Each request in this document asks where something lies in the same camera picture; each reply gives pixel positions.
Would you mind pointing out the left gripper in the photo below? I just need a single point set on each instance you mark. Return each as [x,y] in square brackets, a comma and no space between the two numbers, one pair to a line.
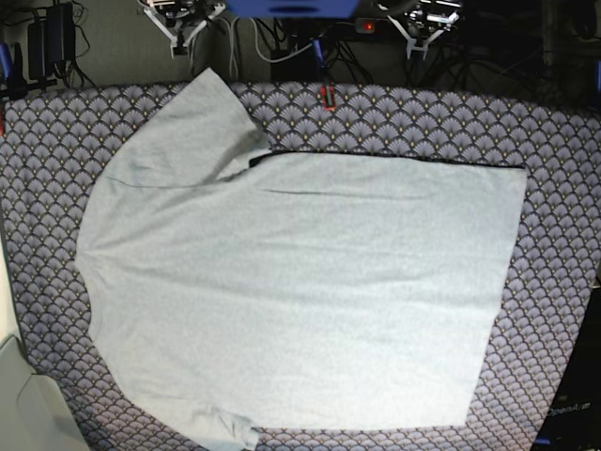
[421,22]

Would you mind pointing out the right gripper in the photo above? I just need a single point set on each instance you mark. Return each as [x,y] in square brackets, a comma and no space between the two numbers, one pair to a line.
[181,21]

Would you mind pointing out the light grey T-shirt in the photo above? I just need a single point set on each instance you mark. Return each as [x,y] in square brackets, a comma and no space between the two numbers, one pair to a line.
[233,288]

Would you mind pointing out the black power strip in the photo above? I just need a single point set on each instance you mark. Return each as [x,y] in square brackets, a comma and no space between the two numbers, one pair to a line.
[367,25]

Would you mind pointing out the blue box overhead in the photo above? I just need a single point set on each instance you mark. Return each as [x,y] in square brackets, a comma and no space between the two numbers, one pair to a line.
[293,8]

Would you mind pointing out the red table clamp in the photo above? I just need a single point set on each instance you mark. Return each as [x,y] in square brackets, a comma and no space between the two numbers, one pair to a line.
[327,95]

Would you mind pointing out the black power adapter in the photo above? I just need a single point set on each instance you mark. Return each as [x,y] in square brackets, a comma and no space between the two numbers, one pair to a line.
[300,68]

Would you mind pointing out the black box left background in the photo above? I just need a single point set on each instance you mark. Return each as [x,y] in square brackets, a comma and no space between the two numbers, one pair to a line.
[51,42]

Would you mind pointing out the fan-patterned table cloth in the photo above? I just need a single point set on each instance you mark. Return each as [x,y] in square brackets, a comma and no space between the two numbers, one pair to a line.
[55,146]

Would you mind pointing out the white plastic bin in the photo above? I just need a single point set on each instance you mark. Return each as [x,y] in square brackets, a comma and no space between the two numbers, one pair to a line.
[34,414]

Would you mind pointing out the black OpenArm box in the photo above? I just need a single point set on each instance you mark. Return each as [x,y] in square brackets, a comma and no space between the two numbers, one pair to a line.
[573,420]

